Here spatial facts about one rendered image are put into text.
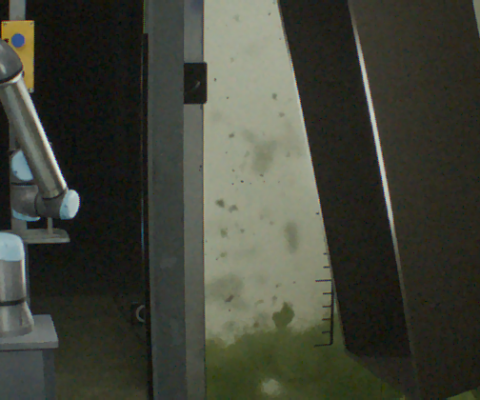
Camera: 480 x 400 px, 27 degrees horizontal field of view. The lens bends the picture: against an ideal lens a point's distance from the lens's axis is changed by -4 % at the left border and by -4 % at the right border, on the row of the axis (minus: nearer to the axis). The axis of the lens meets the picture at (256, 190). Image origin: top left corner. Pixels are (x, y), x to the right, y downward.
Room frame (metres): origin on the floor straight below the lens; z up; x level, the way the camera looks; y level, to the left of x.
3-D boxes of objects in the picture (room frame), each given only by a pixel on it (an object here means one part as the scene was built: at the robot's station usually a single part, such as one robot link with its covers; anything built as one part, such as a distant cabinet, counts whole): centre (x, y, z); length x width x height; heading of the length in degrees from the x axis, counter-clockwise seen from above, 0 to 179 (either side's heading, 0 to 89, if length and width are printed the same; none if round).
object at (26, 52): (3.56, 0.86, 1.42); 0.12 x 0.06 x 0.26; 106
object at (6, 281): (2.74, 0.74, 0.83); 0.17 x 0.15 x 0.18; 66
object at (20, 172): (3.15, 0.74, 1.07); 0.12 x 0.09 x 0.10; 16
